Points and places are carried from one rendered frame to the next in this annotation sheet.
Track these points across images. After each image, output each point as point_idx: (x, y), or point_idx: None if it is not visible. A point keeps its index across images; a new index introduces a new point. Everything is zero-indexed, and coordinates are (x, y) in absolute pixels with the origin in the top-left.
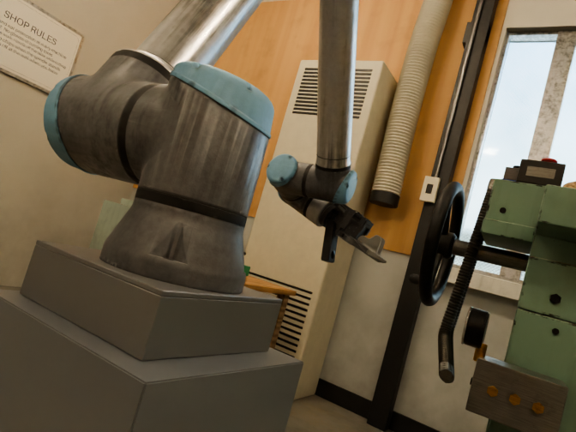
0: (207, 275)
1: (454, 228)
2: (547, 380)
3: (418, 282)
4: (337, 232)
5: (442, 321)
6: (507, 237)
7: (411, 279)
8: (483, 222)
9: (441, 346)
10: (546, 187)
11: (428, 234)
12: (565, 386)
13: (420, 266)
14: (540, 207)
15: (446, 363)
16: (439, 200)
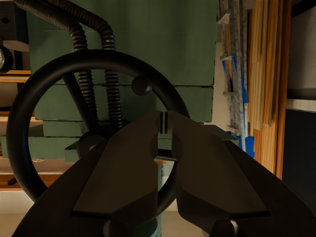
0: None
1: (166, 181)
2: (16, 49)
3: (30, 79)
4: None
5: (75, 43)
6: (77, 141)
7: (131, 83)
8: (65, 157)
9: (45, 17)
10: (2, 156)
11: (6, 144)
12: (22, 51)
13: (14, 102)
14: (1, 144)
15: (24, 9)
16: (24, 192)
